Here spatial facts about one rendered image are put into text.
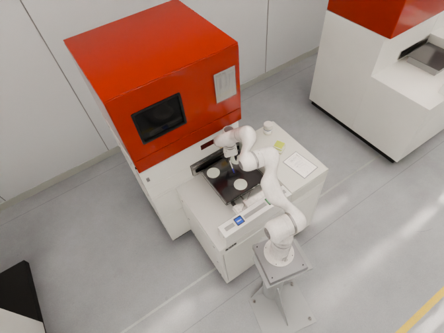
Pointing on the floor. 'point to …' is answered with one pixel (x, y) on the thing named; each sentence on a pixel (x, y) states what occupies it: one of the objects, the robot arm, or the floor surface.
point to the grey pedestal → (281, 302)
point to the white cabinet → (220, 261)
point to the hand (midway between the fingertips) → (230, 158)
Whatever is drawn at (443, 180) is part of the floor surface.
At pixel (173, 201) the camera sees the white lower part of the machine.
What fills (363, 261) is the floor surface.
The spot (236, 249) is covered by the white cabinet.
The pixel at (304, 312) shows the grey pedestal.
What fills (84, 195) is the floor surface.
